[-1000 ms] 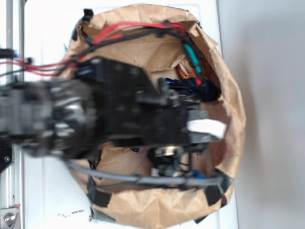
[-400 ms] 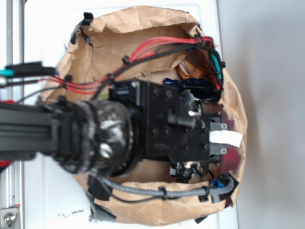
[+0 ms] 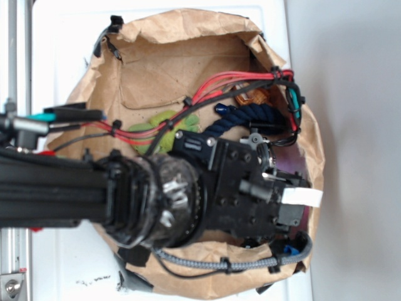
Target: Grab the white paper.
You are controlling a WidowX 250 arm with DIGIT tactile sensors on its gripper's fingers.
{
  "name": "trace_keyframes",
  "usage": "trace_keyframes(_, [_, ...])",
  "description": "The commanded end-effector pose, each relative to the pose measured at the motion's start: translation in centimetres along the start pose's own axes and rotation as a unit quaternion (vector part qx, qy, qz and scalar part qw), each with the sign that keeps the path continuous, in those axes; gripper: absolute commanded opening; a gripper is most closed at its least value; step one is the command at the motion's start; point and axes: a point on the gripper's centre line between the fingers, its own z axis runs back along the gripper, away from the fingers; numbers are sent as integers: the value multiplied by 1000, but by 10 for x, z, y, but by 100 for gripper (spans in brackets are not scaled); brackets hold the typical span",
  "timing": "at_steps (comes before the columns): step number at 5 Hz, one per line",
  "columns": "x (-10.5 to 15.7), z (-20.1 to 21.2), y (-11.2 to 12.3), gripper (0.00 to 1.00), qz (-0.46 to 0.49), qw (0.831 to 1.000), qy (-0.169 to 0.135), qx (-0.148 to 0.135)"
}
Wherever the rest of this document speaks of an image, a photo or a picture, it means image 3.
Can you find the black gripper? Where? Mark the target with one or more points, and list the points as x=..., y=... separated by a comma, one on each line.
x=246, y=202

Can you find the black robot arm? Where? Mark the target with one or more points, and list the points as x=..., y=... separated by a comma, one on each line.
x=158, y=201

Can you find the orange brown woven object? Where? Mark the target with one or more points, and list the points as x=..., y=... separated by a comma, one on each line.
x=258, y=96

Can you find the brown paper bag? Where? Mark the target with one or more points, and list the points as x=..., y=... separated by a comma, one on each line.
x=148, y=67

